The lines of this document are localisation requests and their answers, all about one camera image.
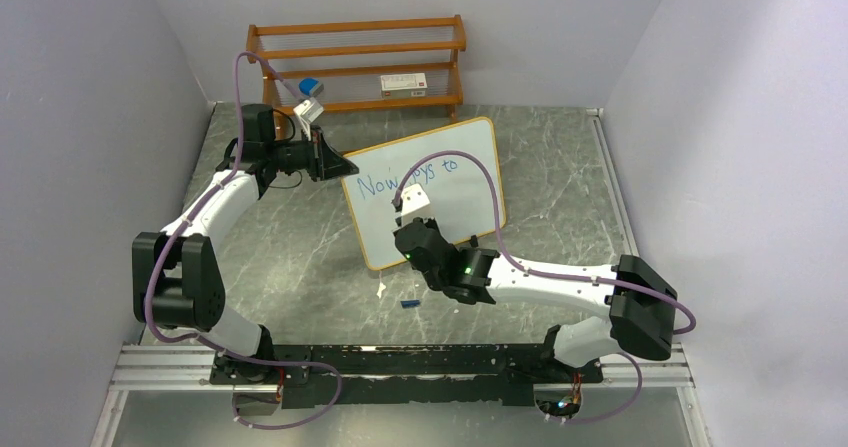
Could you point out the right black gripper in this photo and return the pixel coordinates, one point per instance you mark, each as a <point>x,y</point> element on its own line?
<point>432,223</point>

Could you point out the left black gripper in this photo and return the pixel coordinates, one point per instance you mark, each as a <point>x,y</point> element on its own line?
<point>324,162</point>

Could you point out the whiteboard with yellow frame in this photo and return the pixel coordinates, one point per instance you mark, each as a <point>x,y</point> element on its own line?
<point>457,189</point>

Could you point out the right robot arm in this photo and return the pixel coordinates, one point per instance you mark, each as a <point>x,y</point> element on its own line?
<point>628,306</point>

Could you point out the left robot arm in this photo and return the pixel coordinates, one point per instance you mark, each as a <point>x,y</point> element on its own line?
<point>177,283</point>

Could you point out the blue whiteboard eraser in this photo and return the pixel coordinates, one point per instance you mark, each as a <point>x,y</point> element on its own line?
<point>310,87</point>

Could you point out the wooden two-tier shelf rack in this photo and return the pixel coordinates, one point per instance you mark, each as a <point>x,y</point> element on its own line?
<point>350,57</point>

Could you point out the white cardboard box red label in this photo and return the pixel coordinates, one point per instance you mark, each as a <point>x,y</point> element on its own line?
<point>408,85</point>

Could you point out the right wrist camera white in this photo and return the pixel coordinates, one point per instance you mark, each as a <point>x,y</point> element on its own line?
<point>412,203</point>

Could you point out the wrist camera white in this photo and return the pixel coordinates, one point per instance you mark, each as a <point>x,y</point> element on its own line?
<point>305,114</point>
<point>412,203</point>

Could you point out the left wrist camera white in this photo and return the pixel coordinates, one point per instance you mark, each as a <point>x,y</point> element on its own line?
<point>305,114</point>

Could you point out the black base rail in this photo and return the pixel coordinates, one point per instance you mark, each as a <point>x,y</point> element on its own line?
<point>352,374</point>

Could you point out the aluminium frame rail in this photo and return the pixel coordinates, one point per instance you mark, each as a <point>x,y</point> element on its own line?
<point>175,368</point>

